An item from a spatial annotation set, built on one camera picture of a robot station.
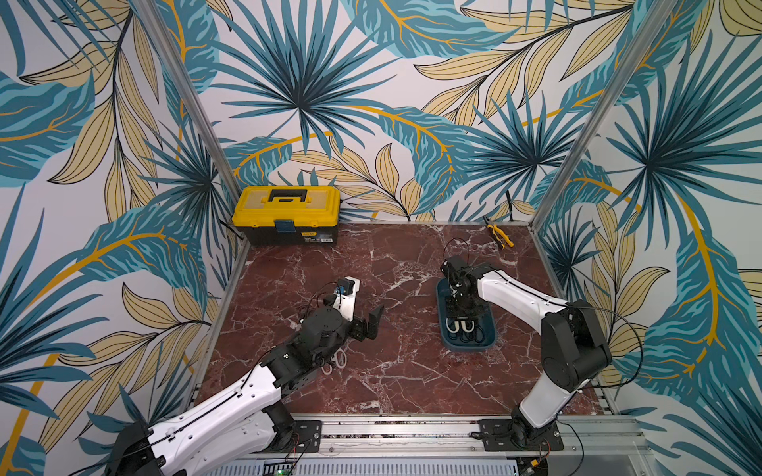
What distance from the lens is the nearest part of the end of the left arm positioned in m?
0.65

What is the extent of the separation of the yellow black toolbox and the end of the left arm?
46 centimetres

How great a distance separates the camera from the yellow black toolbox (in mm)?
1025
